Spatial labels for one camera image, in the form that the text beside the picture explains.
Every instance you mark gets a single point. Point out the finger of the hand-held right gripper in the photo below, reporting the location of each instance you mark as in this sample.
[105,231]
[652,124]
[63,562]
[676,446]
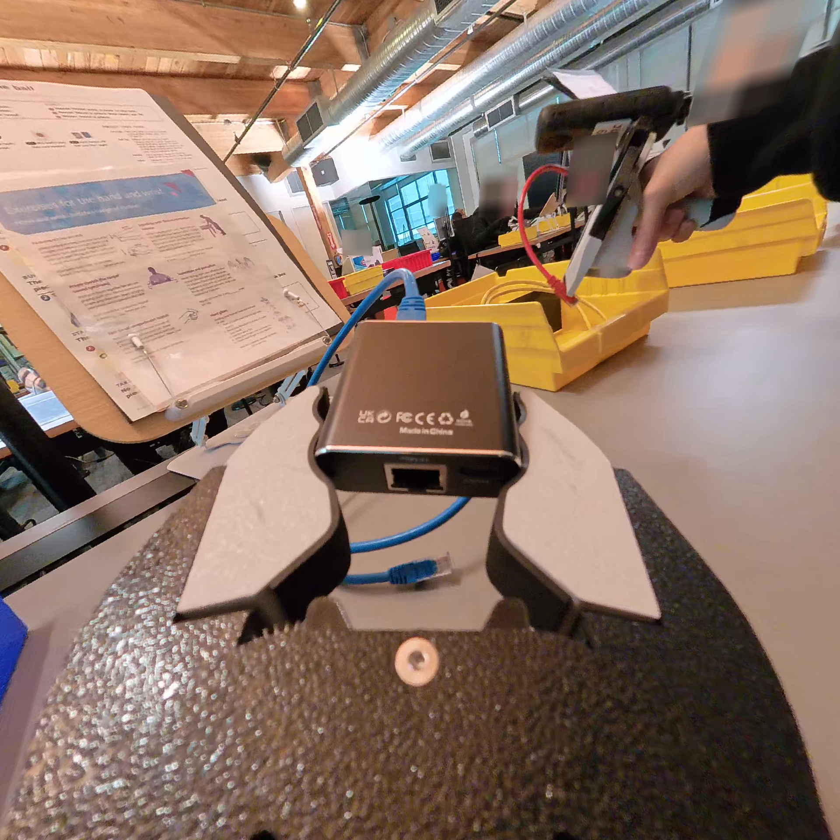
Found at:
[623,259]
[594,253]

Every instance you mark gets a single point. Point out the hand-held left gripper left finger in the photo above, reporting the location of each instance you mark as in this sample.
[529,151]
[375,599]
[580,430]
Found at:
[262,525]

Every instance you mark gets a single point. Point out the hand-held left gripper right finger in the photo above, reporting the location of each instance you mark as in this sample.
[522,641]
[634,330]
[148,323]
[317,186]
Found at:
[577,525]

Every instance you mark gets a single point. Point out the yellow storage bin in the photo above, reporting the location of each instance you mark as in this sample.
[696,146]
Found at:
[364,279]
[590,354]
[787,190]
[735,256]

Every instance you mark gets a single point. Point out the black network adapter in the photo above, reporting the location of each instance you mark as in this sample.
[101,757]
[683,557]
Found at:
[420,380]

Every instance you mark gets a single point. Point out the blue storage bin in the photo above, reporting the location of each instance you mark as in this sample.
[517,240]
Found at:
[10,649]

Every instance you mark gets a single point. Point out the person's right forearm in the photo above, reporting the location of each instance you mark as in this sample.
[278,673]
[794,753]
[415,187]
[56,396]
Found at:
[774,144]

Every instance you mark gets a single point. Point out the grey desk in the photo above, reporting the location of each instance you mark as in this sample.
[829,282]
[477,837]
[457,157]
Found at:
[722,426]

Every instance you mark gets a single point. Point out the person's right hand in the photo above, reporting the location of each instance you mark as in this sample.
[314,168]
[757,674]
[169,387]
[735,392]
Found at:
[682,170]

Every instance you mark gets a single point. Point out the red storage bin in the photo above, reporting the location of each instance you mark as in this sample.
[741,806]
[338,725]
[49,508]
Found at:
[407,264]

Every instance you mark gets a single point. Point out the wooden document stand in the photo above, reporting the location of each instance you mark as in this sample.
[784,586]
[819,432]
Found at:
[59,387]

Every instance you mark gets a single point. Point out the printed instruction sheet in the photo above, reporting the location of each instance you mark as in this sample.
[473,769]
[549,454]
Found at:
[131,262]

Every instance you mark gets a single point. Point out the silver ventilation duct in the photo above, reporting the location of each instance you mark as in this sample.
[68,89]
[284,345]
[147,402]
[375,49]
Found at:
[394,65]

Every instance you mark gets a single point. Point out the black wall speaker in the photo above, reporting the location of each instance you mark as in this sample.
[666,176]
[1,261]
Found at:
[325,172]

